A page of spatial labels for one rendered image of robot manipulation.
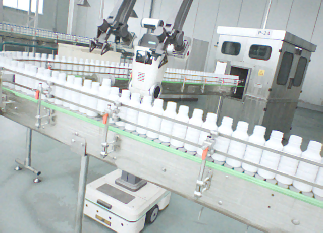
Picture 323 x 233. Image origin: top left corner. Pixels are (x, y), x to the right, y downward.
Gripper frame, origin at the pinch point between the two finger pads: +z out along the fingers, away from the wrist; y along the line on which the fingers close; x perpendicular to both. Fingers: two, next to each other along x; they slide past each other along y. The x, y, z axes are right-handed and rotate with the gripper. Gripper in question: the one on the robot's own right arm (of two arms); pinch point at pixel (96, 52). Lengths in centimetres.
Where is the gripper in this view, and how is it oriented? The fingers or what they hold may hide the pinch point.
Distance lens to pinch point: 184.7
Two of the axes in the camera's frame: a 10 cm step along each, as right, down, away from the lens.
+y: 8.8, 3.0, -3.7
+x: 2.6, 3.3, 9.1
